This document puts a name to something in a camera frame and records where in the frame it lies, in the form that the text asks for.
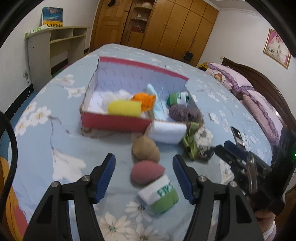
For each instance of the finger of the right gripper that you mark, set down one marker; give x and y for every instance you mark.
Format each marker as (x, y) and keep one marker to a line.
(236, 164)
(236, 150)

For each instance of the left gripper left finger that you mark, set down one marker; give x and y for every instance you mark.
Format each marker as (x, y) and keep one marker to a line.
(105, 172)

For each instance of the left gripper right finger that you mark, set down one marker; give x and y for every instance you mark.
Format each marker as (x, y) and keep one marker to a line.
(187, 179)

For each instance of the tan sock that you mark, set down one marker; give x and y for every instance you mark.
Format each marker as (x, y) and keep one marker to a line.
(145, 148)

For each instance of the green white sock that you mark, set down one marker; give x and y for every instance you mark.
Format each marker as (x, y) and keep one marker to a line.
(160, 195)
(181, 98)

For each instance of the orange cloth bundle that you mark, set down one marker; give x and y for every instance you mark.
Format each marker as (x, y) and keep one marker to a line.
(146, 100)

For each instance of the person's right hand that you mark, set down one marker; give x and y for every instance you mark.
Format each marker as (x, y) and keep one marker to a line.
(267, 224)

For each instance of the black smartphone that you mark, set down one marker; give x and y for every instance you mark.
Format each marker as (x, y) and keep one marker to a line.
(238, 138)

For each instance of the dark patterned pouch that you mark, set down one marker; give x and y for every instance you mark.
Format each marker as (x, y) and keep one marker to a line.
(205, 152)

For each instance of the floral blue bedspread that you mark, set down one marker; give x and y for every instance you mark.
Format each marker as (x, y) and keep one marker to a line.
(53, 147)

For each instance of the light blue cloth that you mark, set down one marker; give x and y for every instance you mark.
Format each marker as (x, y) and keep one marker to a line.
(157, 112)

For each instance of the dark wooden headboard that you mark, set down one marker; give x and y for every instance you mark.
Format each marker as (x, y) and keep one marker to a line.
(264, 86)

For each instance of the pink purple pillow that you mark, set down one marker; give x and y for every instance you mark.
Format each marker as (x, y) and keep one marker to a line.
(239, 82)

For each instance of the yellow sponge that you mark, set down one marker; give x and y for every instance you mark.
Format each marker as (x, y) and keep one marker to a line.
(125, 108)

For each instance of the pink cardboard box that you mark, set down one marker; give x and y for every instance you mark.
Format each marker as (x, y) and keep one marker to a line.
(117, 79)

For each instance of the black hanging bag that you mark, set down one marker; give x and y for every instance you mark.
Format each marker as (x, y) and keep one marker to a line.
(188, 56)

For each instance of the beige shelf desk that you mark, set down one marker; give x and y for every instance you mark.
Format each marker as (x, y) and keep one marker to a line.
(49, 47)

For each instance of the wooden wardrobe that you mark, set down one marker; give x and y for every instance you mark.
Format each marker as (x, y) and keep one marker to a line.
(170, 28)

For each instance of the wooden door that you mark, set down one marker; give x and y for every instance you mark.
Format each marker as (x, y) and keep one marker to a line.
(109, 23)

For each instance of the blue yellow painting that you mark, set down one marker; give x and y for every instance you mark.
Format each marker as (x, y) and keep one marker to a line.
(52, 17)

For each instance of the framed wall picture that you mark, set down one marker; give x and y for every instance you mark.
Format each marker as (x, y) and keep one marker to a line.
(276, 49)

